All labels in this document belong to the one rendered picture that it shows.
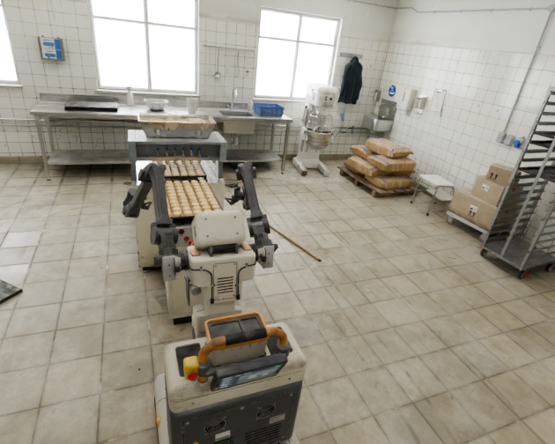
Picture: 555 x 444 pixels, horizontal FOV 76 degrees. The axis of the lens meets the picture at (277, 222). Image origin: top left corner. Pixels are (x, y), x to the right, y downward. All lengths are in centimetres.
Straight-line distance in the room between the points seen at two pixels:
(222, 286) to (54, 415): 131
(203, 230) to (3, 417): 159
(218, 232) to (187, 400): 63
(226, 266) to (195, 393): 49
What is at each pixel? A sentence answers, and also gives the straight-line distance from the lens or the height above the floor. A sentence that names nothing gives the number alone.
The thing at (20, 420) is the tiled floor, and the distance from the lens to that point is 255.
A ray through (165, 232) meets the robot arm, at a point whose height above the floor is 114.
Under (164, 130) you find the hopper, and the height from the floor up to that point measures 124.
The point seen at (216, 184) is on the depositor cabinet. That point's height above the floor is 83.
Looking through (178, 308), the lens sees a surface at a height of 17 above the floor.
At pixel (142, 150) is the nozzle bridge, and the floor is 109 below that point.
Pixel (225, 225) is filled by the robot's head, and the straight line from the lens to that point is 151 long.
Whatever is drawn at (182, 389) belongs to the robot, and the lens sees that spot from 142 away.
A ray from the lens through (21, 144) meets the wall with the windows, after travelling 619.
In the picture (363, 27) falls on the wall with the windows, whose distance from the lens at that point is 690.
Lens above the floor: 193
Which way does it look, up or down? 27 degrees down
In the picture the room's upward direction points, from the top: 7 degrees clockwise
